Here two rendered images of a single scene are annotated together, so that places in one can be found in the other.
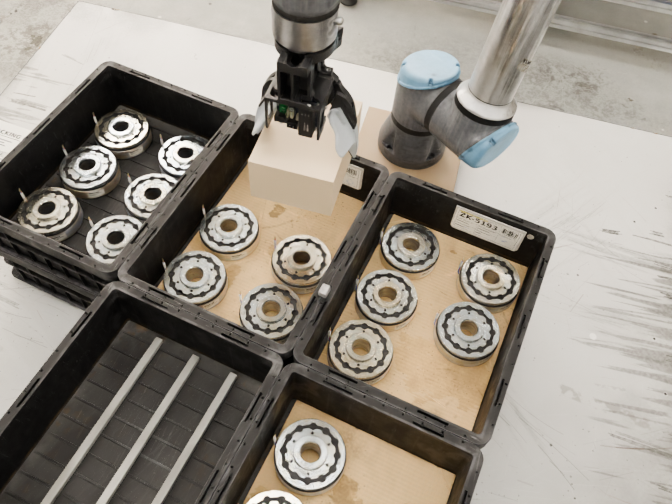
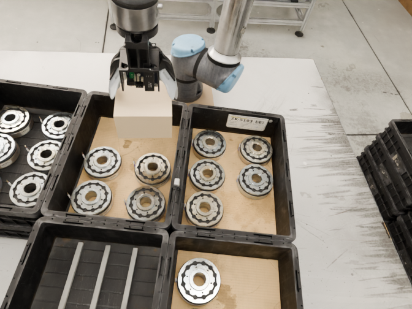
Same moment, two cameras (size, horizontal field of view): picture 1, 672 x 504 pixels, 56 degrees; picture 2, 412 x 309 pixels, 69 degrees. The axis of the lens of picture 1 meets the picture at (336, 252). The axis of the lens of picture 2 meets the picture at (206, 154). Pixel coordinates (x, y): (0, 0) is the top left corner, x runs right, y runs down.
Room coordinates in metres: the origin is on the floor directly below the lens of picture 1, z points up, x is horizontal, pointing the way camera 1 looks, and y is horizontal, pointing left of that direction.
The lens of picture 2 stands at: (0.14, 0.11, 1.61)
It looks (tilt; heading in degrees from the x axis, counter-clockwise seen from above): 56 degrees down; 335
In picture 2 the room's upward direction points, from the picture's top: 11 degrees clockwise
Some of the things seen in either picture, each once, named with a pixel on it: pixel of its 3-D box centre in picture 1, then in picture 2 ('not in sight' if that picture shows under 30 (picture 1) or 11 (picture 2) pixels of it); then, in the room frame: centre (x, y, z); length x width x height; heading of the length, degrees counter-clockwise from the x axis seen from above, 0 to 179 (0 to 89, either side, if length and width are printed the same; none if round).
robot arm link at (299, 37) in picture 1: (307, 20); (137, 10); (0.61, 0.06, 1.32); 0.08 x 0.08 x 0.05
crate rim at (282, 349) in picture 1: (262, 222); (124, 152); (0.61, 0.13, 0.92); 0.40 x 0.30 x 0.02; 160
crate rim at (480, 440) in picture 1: (432, 294); (235, 165); (0.50, -0.16, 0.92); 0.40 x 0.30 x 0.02; 160
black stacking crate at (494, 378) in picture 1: (426, 309); (231, 175); (0.50, -0.16, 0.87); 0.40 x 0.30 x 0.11; 160
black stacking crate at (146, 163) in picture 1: (117, 177); (18, 150); (0.71, 0.41, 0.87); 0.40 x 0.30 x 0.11; 160
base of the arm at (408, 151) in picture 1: (415, 128); (184, 80); (1.00, -0.14, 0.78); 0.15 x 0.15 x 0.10
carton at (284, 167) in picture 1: (307, 148); (144, 100); (0.63, 0.06, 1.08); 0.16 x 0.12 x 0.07; 169
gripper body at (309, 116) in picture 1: (302, 79); (139, 53); (0.60, 0.06, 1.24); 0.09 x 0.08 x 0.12; 169
